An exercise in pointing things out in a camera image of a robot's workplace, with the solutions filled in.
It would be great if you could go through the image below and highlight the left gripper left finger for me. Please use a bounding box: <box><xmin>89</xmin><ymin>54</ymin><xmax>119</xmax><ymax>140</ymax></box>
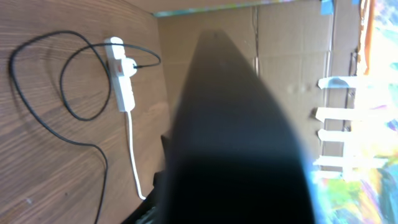
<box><xmin>121</xmin><ymin>190</ymin><xmax>159</xmax><ymax>224</ymax></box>

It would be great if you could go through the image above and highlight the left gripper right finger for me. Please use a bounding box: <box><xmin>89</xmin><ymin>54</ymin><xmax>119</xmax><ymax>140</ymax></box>
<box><xmin>159</xmin><ymin>30</ymin><xmax>314</xmax><ymax>223</ymax></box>

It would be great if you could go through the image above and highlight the black USB charging cable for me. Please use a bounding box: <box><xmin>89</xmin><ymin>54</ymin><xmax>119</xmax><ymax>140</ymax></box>
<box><xmin>7</xmin><ymin>30</ymin><xmax>162</xmax><ymax>224</ymax></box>

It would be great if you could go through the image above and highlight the white charger plug adapter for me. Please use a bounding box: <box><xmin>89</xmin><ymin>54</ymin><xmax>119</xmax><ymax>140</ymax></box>
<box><xmin>120</xmin><ymin>58</ymin><xmax>137</xmax><ymax>77</ymax></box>

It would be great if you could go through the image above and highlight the colourful painted poster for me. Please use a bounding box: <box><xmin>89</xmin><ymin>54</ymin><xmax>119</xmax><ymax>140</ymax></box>
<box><xmin>313</xmin><ymin>0</ymin><xmax>397</xmax><ymax>223</ymax></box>

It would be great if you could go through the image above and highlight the white power strip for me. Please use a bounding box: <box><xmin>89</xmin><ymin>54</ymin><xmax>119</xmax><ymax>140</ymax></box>
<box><xmin>104</xmin><ymin>37</ymin><xmax>135</xmax><ymax>112</ymax></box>

